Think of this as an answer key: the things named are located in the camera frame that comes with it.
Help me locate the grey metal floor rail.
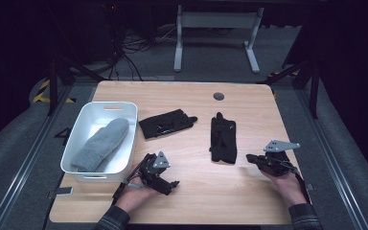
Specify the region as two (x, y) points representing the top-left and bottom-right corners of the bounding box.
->
(0, 85), (75, 230)
(295, 89), (368, 230)

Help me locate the white plastic bin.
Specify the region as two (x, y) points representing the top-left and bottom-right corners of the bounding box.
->
(59, 101), (139, 184)

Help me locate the person's left hand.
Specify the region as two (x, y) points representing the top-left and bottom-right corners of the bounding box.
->
(115, 181), (160, 214)

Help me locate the yellow black hazard tape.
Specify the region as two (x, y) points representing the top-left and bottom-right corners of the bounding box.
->
(33, 79), (77, 104)

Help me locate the grey knitted mitten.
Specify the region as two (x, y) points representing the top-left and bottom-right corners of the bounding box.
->
(70, 117), (130, 173)

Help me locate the white metal desk frame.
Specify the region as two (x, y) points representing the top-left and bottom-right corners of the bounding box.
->
(172, 4), (265, 74)

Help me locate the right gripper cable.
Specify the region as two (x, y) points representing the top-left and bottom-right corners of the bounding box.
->
(287, 162), (311, 204)

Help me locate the black tripod stand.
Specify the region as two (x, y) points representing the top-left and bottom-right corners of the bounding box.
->
(257, 60), (320, 120)
(46, 54), (109, 117)

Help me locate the person's right hand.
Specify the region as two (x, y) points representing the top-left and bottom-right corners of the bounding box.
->
(261, 170), (309, 207)

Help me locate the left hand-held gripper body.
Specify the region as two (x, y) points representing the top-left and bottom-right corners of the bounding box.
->
(137, 150), (173, 196)

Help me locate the bundle of black floor cables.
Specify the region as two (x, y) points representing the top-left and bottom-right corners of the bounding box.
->
(108, 25), (180, 81)

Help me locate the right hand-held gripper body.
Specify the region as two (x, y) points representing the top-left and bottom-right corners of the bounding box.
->
(259, 139), (301, 177)

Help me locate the black glove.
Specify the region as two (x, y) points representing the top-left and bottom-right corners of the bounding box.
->
(138, 108), (198, 140)
(209, 111), (238, 165)

